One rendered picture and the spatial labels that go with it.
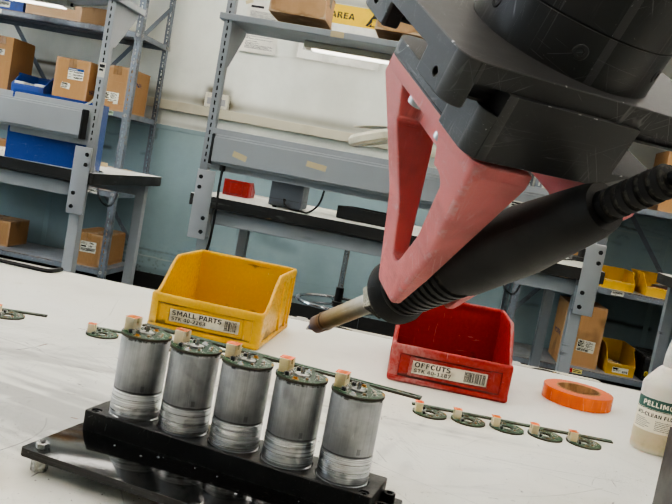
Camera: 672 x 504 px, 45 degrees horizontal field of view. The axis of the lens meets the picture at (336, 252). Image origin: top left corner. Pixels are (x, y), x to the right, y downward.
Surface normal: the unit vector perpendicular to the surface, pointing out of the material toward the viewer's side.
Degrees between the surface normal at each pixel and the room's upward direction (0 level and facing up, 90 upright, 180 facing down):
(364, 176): 90
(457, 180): 108
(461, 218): 141
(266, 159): 90
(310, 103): 90
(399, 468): 0
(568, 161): 120
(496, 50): 30
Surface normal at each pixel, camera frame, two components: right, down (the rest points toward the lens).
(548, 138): 0.29, 0.63
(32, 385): 0.18, -0.98
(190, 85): -0.12, 0.07
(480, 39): 0.38, -0.76
